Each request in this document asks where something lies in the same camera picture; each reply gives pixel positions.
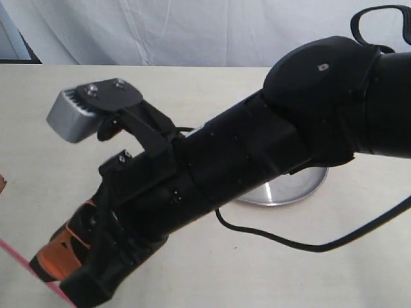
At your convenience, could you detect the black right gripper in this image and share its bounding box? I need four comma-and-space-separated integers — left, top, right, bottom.
29, 155, 201, 307

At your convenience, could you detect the pink thin stick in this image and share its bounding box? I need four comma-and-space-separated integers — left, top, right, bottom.
1, 239, 75, 307

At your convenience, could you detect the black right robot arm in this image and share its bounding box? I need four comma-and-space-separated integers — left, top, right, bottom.
30, 36, 410, 307

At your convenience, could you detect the black framed white panel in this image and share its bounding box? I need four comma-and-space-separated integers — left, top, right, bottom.
1, 4, 42, 64

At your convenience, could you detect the white backdrop cloth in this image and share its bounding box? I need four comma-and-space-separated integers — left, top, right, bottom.
3, 1, 410, 67

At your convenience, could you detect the round silver metal plate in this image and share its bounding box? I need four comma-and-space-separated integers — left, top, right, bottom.
238, 167, 328, 207

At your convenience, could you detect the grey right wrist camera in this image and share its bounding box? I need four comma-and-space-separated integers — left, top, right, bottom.
46, 88, 103, 144

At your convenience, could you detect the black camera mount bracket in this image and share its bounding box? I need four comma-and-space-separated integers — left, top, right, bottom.
75, 78, 177, 157

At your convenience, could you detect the black camera cable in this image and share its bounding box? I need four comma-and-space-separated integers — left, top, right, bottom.
214, 195, 411, 254

